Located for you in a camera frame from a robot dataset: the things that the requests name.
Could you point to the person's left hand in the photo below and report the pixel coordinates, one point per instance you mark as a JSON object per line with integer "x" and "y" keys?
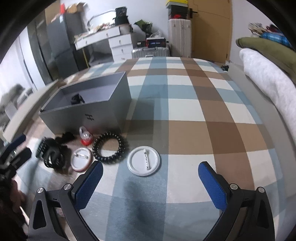
{"x": 16, "y": 195}

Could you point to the white blanket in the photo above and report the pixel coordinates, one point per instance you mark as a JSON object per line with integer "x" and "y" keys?
{"x": 266, "y": 74}

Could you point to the pile of shoes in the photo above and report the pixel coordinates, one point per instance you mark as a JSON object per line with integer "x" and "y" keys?
{"x": 224, "y": 67}

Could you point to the white round badge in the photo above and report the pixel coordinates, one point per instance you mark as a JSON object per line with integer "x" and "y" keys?
{"x": 138, "y": 164}

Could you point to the large cardboard box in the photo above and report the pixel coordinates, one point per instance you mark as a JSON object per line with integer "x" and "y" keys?
{"x": 52, "y": 16}

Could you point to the black hair claw clip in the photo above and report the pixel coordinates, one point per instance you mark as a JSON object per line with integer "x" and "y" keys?
{"x": 52, "y": 155}

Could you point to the metal arch frame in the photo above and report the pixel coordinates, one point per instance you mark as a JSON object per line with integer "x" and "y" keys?
{"x": 94, "y": 17}

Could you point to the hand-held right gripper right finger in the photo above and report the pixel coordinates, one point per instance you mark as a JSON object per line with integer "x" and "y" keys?
{"x": 212, "y": 187}

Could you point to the black box blue label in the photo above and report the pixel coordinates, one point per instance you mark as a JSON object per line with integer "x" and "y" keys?
{"x": 156, "y": 42}

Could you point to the desk clutter pile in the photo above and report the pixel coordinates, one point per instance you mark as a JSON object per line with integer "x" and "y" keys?
{"x": 101, "y": 27}

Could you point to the checkered bed sheet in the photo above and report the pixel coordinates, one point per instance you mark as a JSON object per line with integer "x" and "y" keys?
{"x": 185, "y": 111}

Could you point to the small black box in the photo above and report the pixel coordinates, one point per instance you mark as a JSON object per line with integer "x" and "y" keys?
{"x": 141, "y": 44}

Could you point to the pink-rimmed round badge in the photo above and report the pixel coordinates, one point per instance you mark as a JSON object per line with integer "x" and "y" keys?
{"x": 78, "y": 162}

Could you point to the dark glass-door cabinet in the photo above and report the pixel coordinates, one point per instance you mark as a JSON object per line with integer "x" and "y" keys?
{"x": 39, "y": 51}

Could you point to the grey storage box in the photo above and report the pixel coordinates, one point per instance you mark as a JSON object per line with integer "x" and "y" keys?
{"x": 101, "y": 113}

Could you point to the green cloth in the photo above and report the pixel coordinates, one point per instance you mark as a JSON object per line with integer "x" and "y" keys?
{"x": 266, "y": 47}

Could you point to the white suitcase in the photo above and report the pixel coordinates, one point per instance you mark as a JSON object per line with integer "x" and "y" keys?
{"x": 179, "y": 39}

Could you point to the green leafy bundle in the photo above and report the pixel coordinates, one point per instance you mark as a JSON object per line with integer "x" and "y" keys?
{"x": 144, "y": 25}

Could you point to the grey refrigerator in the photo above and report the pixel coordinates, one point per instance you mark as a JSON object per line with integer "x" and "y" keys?
{"x": 62, "y": 46}

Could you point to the small black accessory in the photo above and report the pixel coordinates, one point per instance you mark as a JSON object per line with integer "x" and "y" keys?
{"x": 76, "y": 99}

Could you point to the wooden door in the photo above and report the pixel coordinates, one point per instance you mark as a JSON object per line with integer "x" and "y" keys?
{"x": 212, "y": 34}

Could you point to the red and clear hair accessory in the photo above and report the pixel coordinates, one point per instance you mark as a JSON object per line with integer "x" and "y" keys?
{"x": 86, "y": 139}

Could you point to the pile of colourful clothes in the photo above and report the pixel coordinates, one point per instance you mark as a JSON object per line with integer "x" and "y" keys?
{"x": 270, "y": 34}

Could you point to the black shoe box red print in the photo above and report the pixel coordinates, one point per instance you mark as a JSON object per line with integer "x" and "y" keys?
{"x": 179, "y": 12}

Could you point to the black bag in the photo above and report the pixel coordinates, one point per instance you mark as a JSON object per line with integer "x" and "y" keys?
{"x": 121, "y": 16}

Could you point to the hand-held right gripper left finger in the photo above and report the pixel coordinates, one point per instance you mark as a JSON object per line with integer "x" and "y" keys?
{"x": 90, "y": 185}

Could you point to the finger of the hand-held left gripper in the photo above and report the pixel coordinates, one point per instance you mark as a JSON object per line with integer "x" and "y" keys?
{"x": 17, "y": 141}
{"x": 22, "y": 156}

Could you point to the white desk with drawers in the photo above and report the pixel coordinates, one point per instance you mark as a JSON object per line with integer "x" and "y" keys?
{"x": 120, "y": 44}

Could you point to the silver suitcase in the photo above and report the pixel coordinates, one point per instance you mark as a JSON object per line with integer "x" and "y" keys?
{"x": 150, "y": 52}

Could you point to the open cardboard box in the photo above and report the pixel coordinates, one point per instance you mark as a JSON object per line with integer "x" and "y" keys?
{"x": 74, "y": 8}

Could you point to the white plastic bag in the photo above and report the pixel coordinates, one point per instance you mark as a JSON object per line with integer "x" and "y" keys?
{"x": 156, "y": 34}

